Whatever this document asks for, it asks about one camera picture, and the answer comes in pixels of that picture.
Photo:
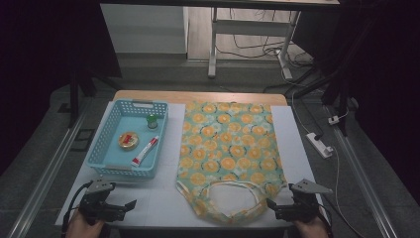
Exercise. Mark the person's left hand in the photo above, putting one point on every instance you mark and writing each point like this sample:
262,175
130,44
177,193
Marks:
84,229

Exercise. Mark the red and white tube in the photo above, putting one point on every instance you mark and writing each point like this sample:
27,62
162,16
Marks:
145,151

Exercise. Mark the black metal stand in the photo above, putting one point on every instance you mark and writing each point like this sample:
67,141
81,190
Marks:
340,82
85,82

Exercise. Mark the white power strip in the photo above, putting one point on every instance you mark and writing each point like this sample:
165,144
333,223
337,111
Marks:
318,144

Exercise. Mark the light blue perforated plastic basket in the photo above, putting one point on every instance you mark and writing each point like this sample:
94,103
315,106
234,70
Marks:
127,157

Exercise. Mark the small jar with green lid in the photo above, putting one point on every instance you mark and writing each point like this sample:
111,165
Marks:
152,121

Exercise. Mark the person's right hand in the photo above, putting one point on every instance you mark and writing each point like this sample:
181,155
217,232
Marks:
312,229

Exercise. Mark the orange slice print fabric bag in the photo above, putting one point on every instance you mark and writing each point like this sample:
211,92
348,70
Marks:
228,148

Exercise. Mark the round gold tin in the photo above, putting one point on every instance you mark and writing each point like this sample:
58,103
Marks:
128,140

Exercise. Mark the grey metal floor rail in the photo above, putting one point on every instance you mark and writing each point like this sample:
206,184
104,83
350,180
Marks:
43,178
360,178

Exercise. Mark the small white adapter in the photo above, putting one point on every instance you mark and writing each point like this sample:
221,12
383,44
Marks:
334,120

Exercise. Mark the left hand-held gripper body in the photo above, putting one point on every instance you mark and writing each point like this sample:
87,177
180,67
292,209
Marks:
99,206

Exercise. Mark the white metal frame desk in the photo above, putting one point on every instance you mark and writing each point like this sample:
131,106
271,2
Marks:
251,27

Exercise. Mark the black floor bracket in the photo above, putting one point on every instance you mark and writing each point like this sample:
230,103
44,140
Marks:
84,139

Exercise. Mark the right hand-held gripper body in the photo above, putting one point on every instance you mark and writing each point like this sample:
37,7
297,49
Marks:
300,208

